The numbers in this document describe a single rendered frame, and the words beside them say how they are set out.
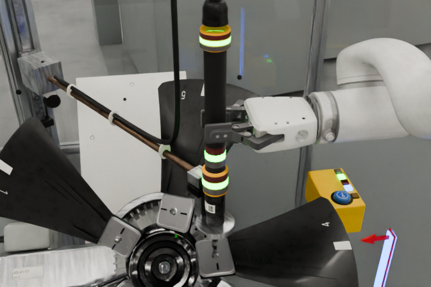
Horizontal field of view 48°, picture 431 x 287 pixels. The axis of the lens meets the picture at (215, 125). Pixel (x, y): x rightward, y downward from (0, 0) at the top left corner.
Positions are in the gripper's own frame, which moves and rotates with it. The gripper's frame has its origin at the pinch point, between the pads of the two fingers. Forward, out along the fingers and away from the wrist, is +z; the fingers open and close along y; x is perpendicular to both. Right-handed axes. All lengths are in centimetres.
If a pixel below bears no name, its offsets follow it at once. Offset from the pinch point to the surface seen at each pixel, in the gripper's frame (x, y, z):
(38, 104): -23, 55, 39
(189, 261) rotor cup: -24.3, -4.6, 5.0
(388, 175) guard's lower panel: -70, 70, -78
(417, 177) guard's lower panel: -72, 70, -90
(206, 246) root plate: -28.2, 2.3, 1.1
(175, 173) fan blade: -16.3, 10.4, 5.9
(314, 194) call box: -42, 30, -31
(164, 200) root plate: -21.6, 9.0, 8.3
